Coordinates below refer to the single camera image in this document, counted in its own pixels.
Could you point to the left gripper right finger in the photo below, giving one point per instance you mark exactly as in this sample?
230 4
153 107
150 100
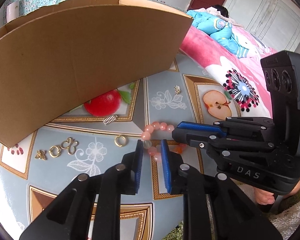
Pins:
171 162

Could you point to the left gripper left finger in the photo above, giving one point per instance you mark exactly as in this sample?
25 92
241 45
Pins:
132 172

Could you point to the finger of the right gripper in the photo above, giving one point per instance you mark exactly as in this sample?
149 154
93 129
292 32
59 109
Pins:
196 135

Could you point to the gold butterfly pendant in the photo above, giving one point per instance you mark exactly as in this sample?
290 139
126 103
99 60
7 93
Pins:
70 145

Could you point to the right hand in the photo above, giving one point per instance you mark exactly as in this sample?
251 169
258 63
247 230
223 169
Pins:
266 198

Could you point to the small silver gold earring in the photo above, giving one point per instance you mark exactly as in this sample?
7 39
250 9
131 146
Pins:
177 90

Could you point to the gold round clasp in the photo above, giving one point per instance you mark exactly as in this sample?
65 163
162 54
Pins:
55 151

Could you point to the pink floral blanket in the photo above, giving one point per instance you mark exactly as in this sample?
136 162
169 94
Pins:
242 79

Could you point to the gold flower charm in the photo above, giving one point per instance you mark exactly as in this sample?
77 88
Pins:
41 154

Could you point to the blue child jacket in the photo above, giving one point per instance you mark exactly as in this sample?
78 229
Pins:
219 27

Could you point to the brown cardboard box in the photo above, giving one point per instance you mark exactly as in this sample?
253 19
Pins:
63 55

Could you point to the white wardrobe doors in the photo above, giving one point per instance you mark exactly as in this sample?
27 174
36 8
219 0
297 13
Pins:
274 22

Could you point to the pink rolled mat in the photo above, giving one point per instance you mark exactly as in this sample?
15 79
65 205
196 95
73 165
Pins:
12 11

